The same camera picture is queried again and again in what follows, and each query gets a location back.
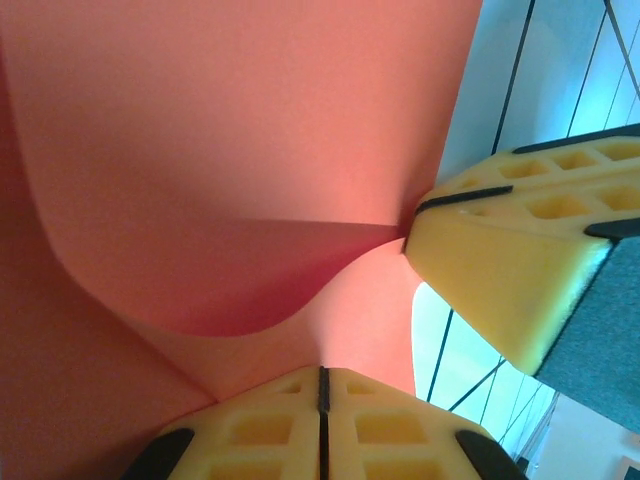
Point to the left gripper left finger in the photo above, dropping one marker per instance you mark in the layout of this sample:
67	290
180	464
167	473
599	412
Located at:
260	430

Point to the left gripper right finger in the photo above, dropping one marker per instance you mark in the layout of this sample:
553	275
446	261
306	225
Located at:
390	430

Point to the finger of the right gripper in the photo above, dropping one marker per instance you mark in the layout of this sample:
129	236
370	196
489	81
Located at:
500	280
565	160

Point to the orange square paper sheet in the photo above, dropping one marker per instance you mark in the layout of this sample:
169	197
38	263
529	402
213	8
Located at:
225	125

